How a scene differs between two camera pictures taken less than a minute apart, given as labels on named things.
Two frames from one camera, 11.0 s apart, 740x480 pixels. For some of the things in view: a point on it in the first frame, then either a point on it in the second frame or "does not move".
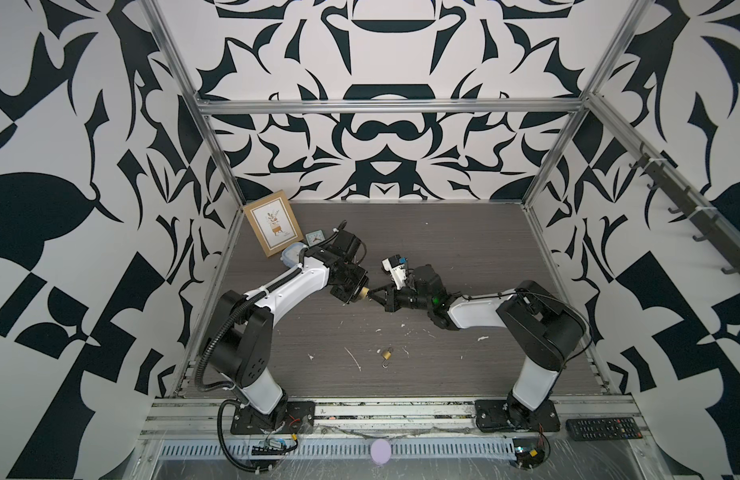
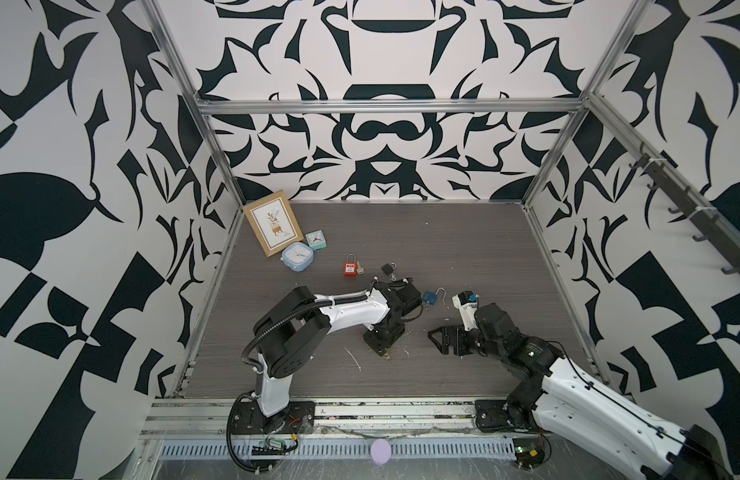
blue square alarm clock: x=291 y=255 does not move
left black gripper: x=354 y=294 to x=378 y=346
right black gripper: x=391 y=298 to x=458 y=331
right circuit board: x=529 y=454 does not move
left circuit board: x=274 y=447 does not move
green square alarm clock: x=315 y=237 does not move
